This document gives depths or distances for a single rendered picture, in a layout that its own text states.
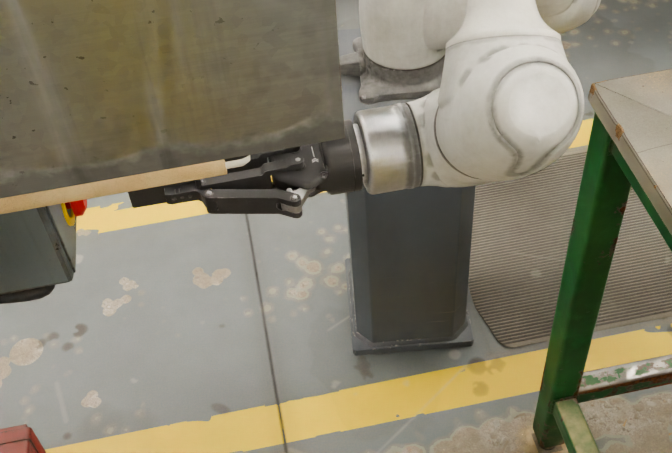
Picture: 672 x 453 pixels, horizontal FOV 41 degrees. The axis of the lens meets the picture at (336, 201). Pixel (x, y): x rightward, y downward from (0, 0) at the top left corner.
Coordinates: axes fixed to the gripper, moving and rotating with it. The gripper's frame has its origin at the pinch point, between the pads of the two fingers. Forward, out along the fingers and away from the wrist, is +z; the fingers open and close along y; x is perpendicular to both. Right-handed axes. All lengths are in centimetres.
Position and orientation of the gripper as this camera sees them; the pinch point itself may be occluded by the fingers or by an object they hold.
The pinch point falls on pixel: (163, 187)
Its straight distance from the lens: 92.8
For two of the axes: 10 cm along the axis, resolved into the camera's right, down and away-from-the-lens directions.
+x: -0.5, -6.8, -7.4
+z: -9.8, 1.7, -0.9
